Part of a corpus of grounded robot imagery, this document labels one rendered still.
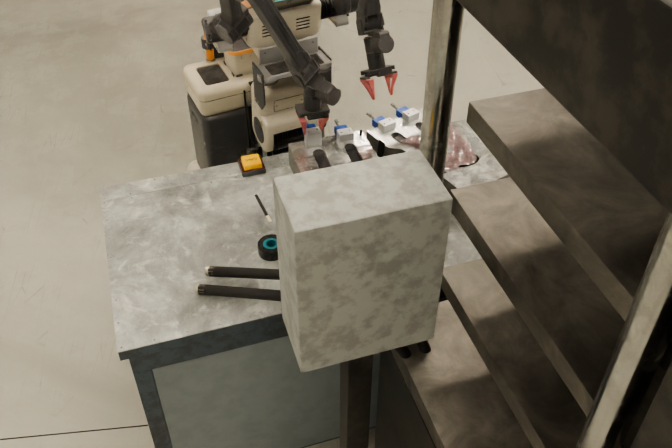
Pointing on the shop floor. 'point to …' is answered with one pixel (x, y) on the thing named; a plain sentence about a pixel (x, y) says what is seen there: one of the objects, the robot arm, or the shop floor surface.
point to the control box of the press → (360, 268)
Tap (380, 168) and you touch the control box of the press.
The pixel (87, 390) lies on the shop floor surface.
